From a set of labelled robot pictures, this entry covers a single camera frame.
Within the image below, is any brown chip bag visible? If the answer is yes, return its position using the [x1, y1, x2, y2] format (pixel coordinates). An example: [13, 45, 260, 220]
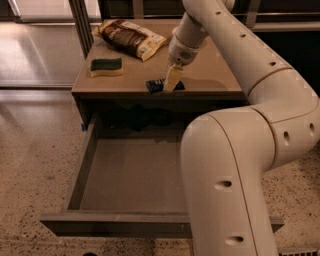
[92, 19, 166, 61]

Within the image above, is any green yellow sponge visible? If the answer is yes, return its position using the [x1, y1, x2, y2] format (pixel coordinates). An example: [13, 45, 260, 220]
[90, 58, 123, 77]

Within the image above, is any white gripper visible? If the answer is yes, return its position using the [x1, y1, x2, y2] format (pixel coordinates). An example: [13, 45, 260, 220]
[163, 35, 200, 93]

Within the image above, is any dark blue rxbar wrapper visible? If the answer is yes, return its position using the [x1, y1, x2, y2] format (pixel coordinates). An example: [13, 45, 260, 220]
[146, 78, 185, 94]

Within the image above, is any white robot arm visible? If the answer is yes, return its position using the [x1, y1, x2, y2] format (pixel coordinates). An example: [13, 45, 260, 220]
[164, 0, 320, 256]

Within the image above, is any grey cabinet counter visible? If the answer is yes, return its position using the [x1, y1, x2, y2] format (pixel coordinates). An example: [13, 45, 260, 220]
[71, 18, 249, 132]

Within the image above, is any floor vent grille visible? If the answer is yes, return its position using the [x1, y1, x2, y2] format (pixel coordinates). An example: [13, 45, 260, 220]
[279, 247, 319, 256]

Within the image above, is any white ceramic bowl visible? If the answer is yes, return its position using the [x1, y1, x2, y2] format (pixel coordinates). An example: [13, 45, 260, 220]
[172, 27, 178, 36]

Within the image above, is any metal railing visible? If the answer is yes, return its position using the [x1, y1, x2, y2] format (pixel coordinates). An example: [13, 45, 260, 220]
[67, 0, 320, 54]

